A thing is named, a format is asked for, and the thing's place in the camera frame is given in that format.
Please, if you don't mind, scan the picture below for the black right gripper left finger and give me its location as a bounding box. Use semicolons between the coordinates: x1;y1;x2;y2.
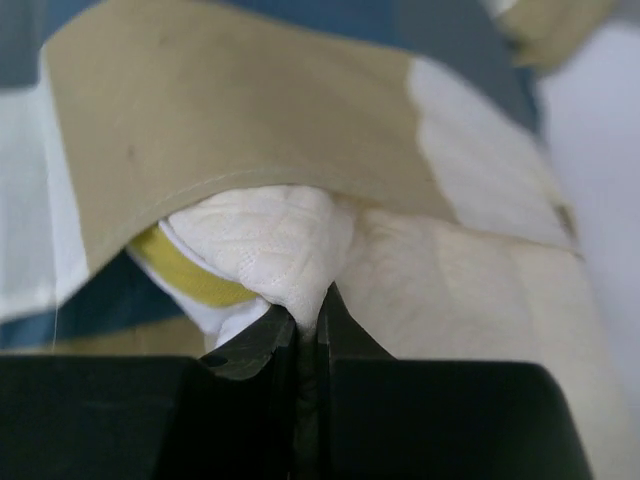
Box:
1;307;296;479

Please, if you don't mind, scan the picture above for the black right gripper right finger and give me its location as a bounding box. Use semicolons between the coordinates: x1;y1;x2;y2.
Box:
317;287;592;480

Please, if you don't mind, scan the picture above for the cream and yellow pillow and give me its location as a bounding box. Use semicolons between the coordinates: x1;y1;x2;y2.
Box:
128;186;635;479

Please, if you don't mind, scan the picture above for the blue beige patchwork pillowcase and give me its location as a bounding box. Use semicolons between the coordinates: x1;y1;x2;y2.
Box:
1;1;614;355

